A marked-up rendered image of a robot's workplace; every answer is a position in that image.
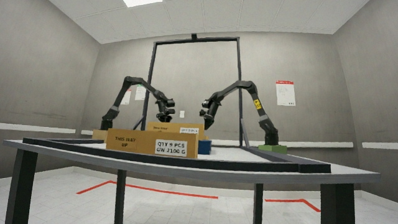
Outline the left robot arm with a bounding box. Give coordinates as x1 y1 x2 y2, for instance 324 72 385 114
201 80 281 146

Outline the dark grey metal frame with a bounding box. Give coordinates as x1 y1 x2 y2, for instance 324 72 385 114
131 37 250 148

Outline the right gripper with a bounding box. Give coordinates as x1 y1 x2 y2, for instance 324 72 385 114
156 107 172 123

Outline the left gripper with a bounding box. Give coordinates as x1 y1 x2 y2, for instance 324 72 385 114
204 108 216 130

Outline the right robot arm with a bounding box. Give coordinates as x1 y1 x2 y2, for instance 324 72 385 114
99 76 175 131

